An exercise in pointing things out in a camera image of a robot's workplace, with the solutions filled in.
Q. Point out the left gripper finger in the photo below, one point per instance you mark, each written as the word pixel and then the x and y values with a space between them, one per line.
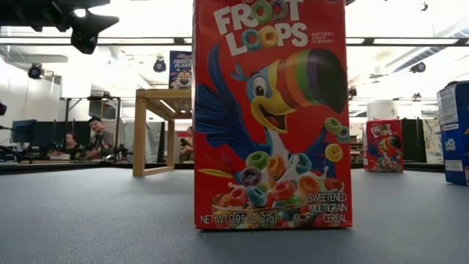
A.
pixel 95 22
pixel 91 3

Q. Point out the person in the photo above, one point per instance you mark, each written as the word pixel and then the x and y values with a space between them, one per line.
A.
pixel 187 144
pixel 71 144
pixel 99 137

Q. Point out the wooden slatted shelf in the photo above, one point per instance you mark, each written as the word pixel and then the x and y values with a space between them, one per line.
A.
pixel 139 139

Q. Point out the black ceiling spotlight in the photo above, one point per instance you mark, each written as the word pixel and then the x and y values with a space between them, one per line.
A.
pixel 352 91
pixel 35 71
pixel 159 65
pixel 418 67

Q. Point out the Frosted Flakes cereal box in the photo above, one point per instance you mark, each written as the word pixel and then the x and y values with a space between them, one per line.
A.
pixel 456 146
pixel 180 69

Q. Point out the dark computer monitor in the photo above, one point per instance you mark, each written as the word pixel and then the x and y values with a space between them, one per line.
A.
pixel 23 130

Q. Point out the Froot Loops cereal box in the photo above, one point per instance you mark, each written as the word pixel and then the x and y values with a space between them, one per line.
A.
pixel 383 146
pixel 271 146

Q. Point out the floral patterned curtain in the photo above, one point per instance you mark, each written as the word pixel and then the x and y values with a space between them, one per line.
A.
pixel 434 143

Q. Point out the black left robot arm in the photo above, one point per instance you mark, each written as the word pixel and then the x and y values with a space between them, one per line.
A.
pixel 12 12

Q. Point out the black metal rack frame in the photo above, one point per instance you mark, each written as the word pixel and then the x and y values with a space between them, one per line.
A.
pixel 91 98

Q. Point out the black partition panel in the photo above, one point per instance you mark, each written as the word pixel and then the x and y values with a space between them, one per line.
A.
pixel 414 141

